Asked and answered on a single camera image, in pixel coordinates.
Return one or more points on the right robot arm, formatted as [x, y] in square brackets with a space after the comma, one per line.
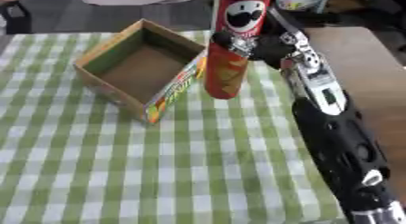
[338, 134]

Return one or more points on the black chair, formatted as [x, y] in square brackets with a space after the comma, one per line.
[16, 16]

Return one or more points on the open cardboard box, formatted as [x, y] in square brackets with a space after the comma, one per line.
[141, 70]

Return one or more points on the white printed bag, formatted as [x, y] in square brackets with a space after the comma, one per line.
[301, 0]

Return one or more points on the red cylindrical chips can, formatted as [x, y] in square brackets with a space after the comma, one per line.
[232, 43]

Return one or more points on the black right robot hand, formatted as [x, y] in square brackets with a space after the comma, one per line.
[270, 46]

